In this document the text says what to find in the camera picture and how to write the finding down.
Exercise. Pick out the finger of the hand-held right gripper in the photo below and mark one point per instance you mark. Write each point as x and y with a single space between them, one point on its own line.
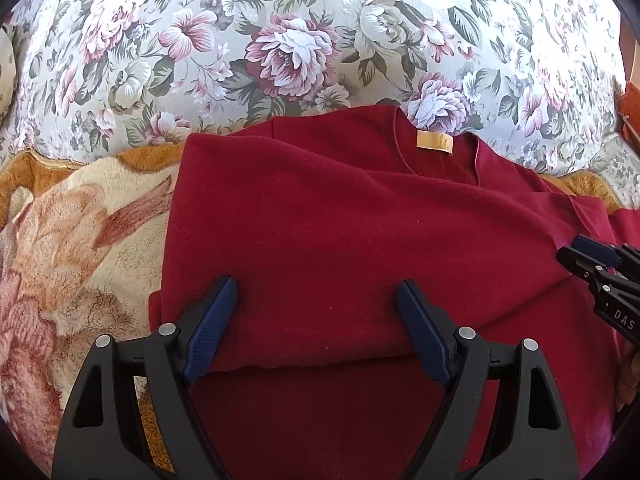
617 305
592 250

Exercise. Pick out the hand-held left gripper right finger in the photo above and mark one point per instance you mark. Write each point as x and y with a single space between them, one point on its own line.
422 330

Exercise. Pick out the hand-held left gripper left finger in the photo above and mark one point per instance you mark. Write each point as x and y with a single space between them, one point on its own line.
212 322

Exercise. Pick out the dark red sweater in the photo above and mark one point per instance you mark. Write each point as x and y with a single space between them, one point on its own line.
325 220

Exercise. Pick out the orange wooden furniture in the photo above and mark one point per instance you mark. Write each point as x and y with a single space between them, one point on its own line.
632 110

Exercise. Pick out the orange floral plush blanket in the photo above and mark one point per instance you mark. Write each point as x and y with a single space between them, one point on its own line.
75 240

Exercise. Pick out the cream spotted pillow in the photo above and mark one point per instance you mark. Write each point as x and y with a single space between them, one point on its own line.
5 70

